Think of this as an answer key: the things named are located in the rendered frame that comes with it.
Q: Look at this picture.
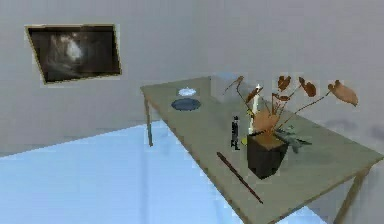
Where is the brown wand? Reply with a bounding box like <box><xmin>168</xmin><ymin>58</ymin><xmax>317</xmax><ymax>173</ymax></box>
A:
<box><xmin>216</xmin><ymin>151</ymin><xmax>264</xmax><ymax>205</ymax></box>

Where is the dark blue plate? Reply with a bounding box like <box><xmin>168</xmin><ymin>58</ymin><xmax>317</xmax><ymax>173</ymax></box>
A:
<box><xmin>170</xmin><ymin>97</ymin><xmax>202</xmax><ymax>112</ymax></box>

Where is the white plate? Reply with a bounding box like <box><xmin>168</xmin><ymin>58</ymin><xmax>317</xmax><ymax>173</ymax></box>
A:
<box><xmin>177</xmin><ymin>87</ymin><xmax>198</xmax><ymax>98</ymax></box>

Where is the grey-green wooden table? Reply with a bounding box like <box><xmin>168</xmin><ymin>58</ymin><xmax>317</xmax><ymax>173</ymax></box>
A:
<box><xmin>139</xmin><ymin>75</ymin><xmax>384</xmax><ymax>224</ymax></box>

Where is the brown-leaved plant in black pot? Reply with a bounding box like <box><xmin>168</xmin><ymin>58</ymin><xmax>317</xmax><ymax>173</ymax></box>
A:
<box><xmin>223</xmin><ymin>75</ymin><xmax>360</xmax><ymax>180</ymax></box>

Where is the dark framed wall picture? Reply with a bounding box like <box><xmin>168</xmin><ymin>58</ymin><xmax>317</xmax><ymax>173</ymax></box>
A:
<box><xmin>24</xmin><ymin>23</ymin><xmax>123</xmax><ymax>85</ymax></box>

